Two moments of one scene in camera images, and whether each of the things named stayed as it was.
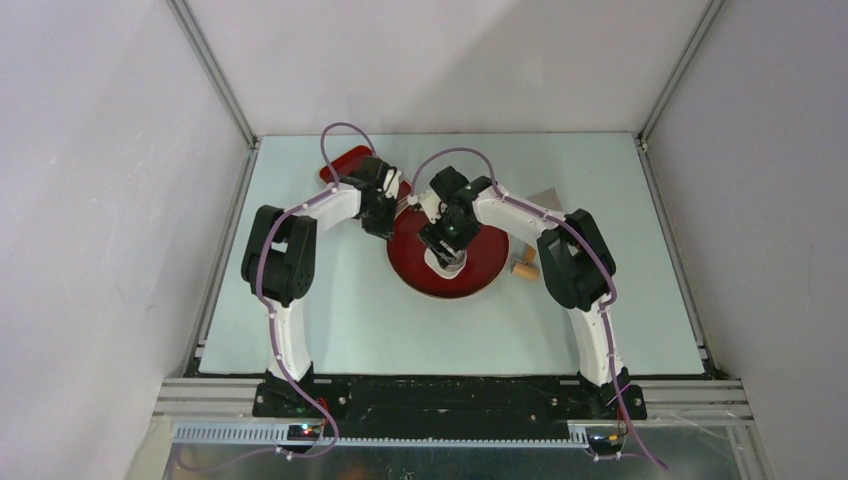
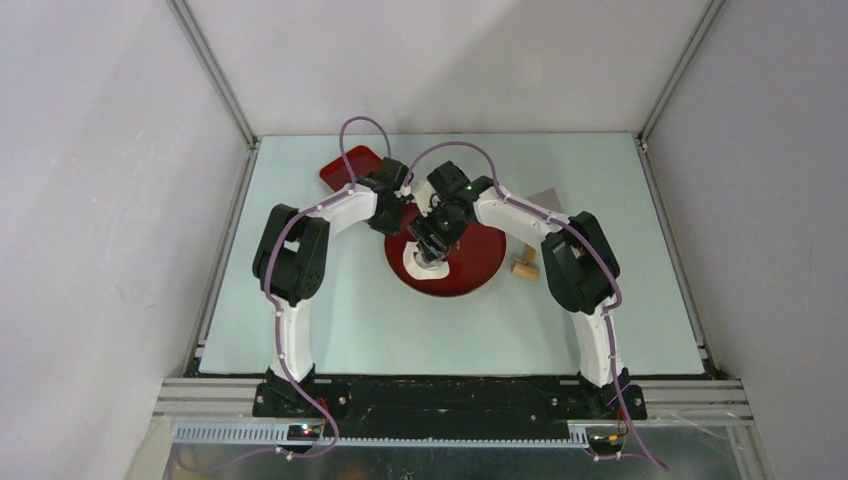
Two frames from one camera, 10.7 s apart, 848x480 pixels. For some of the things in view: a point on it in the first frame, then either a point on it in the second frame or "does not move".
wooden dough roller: (526, 268) does not move
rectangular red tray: (352, 160) does not move
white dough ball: (452, 269) to (420, 268)
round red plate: (485, 257) does not move
